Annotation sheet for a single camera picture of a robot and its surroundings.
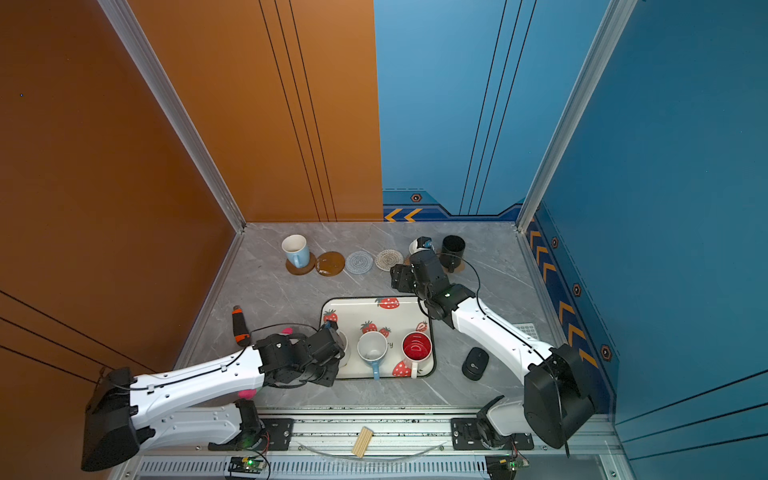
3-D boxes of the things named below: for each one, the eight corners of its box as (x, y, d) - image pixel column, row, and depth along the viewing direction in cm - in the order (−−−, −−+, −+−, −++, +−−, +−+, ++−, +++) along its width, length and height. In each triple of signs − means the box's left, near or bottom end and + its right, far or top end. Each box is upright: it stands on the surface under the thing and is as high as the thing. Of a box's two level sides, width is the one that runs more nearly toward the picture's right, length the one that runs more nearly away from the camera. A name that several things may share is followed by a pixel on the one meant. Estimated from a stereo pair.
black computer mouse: (457, 372, 85) (459, 369, 83) (470, 346, 90) (471, 343, 88) (477, 384, 83) (479, 381, 81) (489, 358, 87) (491, 355, 86)
